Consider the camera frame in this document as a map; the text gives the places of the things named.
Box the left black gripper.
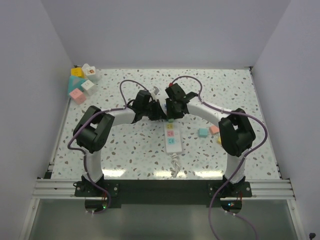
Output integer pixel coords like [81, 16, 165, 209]
[142, 99, 167, 121]

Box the white power strip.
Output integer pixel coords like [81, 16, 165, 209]
[163, 120, 183, 155]

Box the teal plug adapter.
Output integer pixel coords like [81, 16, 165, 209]
[198, 128, 209, 138]

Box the salmon plug adapter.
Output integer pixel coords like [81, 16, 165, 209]
[209, 125, 220, 136]

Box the white cube plug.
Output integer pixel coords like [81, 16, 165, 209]
[81, 79, 98, 96]

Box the pink cube plug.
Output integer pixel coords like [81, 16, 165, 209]
[69, 88, 87, 105]

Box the teal triangular socket block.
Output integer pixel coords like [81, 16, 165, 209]
[67, 75, 86, 97]

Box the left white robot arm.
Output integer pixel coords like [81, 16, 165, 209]
[67, 90, 167, 196]

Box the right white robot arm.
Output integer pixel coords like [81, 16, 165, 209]
[165, 83, 256, 197]

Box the yellow cube plug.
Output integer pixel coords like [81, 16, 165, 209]
[70, 67, 85, 78]

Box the white cube with picture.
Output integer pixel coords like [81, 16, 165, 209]
[81, 63, 99, 82]

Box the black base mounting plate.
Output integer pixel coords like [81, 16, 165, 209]
[73, 178, 253, 212]

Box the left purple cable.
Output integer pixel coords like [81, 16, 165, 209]
[67, 79, 151, 216]

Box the aluminium frame rail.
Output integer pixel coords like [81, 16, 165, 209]
[32, 179, 295, 200]

